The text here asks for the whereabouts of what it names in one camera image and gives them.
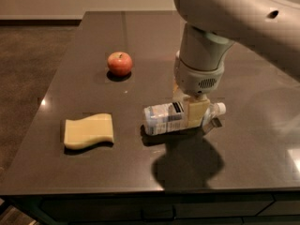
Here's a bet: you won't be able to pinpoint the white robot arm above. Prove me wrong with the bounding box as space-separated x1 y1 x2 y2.
173 0 300 98

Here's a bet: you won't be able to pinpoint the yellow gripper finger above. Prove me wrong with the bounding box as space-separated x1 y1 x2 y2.
187 96 210 128
172 82 188 101

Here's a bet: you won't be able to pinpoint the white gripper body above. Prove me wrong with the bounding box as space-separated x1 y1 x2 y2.
174 52 224 97

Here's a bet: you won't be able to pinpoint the dark cabinet drawers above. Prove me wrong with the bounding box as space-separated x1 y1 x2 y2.
5 192 300 225

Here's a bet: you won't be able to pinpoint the red apple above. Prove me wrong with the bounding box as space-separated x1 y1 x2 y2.
107 52 133 77

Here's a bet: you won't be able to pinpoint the yellow sponge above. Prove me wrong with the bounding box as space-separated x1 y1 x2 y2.
64 113 114 150

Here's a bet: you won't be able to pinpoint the clear plastic bottle blue label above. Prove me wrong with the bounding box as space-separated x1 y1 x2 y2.
143 101 226 136

